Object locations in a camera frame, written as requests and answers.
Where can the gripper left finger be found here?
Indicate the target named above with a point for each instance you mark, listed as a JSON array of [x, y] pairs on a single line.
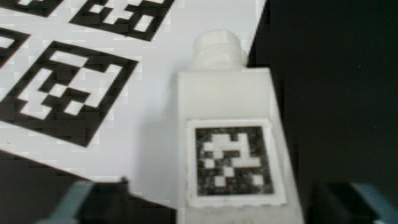
[[92, 204]]

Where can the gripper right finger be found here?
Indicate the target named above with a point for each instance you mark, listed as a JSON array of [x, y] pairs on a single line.
[[348, 203]]

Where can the paper sheet with tags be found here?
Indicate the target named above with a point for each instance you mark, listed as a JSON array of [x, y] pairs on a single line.
[[90, 55]]

